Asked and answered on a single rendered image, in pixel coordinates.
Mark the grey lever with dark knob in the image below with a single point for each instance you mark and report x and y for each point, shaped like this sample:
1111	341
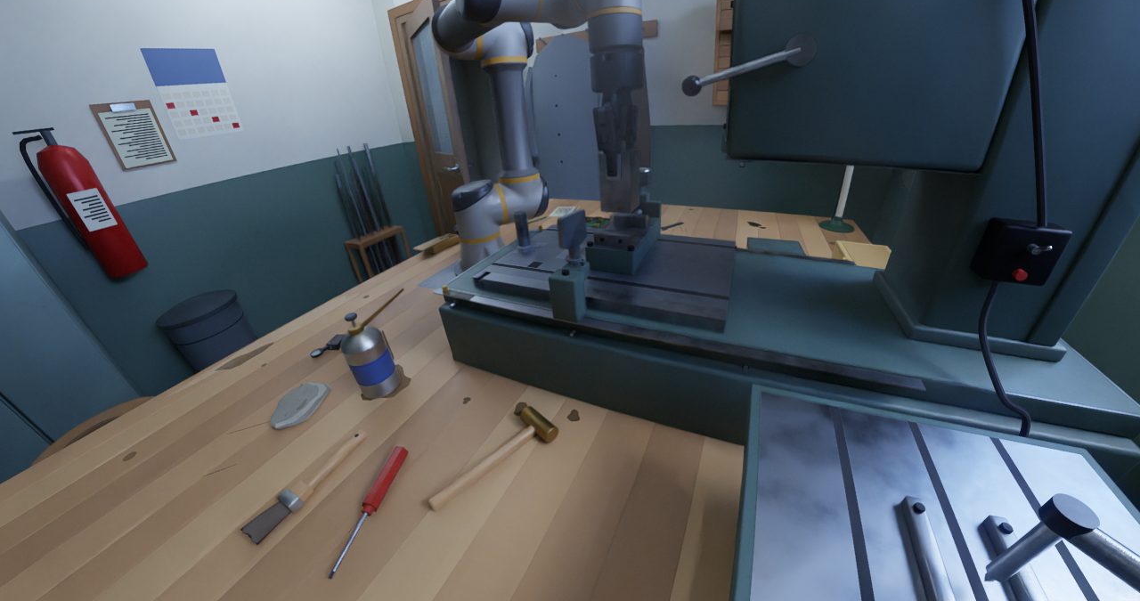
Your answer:
1060	525

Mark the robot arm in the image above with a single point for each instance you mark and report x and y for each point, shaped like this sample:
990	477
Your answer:
509	93

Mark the grey pegboard panel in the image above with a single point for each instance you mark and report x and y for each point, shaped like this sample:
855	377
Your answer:
561	120

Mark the silver slotted machine plate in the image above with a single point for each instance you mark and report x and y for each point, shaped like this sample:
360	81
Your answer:
819	494

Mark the black switch box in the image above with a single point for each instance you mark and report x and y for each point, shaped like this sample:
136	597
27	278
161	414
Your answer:
1020	249

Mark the grey lever with black ball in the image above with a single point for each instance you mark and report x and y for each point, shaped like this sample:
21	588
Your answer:
748	67

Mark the dark grey slotted machine table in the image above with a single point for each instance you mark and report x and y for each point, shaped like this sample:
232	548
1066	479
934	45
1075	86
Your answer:
668	280

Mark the yellow wooden block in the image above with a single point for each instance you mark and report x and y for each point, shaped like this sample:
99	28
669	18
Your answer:
862	254

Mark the teal cabinet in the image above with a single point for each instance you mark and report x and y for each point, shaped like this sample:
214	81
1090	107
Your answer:
53	343

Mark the wooden rack with metal bars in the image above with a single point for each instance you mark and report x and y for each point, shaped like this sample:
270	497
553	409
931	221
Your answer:
374	218

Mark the white lamp post green base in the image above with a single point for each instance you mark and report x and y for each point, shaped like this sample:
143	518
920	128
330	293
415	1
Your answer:
840	200

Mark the white paper sheet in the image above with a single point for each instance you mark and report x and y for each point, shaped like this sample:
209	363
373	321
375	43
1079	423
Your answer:
561	212

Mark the green milling machine body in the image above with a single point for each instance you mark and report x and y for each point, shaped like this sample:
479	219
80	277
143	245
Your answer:
891	67

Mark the wooden wall shelf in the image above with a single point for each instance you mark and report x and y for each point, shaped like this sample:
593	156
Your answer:
723	40

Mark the grey collet block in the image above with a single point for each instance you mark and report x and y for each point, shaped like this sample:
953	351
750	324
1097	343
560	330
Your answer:
629	224

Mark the dark grey lock lever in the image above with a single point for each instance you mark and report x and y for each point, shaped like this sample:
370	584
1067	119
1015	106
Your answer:
573	229

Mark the brown wooden door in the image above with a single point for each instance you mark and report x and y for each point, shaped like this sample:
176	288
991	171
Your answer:
426	120

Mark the brown clipboard with paper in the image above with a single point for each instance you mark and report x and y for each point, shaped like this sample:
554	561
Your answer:
134	135

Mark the dark grey waste bin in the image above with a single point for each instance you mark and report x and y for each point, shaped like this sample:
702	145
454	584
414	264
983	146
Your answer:
207	325

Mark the grey sheet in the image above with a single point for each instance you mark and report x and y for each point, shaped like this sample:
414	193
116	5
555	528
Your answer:
438	277

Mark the blue and white wall calendar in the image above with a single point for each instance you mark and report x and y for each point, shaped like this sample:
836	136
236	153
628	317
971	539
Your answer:
191	89

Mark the green machine vise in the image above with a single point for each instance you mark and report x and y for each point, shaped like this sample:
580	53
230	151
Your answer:
623	254

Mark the green lock block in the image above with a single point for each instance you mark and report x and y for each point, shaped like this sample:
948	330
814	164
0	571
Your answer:
568	291

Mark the silver oil can blue band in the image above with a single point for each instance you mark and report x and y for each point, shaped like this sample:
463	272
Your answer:
371	365

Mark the red fire extinguisher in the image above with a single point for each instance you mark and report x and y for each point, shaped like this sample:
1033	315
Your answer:
85	205

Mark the round wooden stool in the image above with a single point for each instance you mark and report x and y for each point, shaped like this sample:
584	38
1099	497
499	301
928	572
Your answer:
89	423

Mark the grey clamp bar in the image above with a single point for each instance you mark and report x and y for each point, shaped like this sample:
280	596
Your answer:
1006	548
924	548

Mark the brass head wooden hammer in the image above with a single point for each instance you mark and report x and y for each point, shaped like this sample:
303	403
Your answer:
494	463

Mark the small wooden block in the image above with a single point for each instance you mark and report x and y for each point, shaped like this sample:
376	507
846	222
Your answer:
436	244

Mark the grey sharpening stone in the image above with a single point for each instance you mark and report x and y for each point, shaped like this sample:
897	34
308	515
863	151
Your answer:
299	405

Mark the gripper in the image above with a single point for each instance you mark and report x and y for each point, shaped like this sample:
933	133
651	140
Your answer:
616	71

